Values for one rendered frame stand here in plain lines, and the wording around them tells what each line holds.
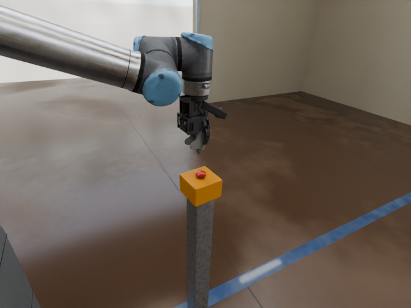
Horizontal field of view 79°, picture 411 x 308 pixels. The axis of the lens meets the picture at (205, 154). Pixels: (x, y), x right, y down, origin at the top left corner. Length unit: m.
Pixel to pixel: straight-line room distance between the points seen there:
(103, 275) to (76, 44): 1.73
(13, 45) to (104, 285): 1.69
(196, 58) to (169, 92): 0.17
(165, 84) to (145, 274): 1.61
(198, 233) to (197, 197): 0.21
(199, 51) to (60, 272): 1.85
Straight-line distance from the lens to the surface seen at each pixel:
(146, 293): 1.93
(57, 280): 2.17
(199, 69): 0.73
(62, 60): 0.57
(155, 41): 0.71
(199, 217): 1.00
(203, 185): 0.90
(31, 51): 0.58
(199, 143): 0.84
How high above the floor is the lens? 1.60
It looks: 28 degrees down
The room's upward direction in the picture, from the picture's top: 2 degrees clockwise
